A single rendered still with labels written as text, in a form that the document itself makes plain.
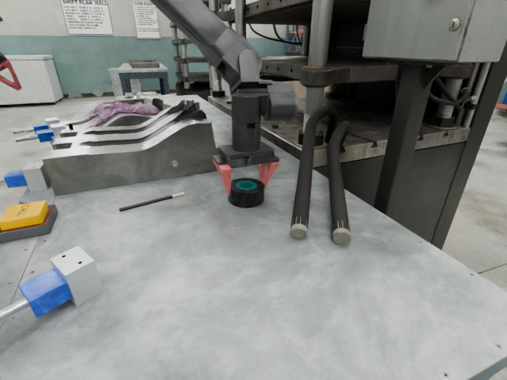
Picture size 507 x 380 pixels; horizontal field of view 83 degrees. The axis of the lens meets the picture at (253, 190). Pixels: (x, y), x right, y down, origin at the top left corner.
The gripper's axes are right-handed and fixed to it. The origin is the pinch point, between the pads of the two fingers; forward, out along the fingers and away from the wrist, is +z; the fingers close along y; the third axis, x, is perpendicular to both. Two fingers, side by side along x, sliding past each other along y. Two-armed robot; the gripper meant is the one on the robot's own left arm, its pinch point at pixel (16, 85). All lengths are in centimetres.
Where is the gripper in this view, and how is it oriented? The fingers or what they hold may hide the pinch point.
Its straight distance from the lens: 117.8
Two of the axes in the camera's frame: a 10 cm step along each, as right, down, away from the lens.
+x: -6.9, 6.6, -3.0
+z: 3.5, 6.7, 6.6
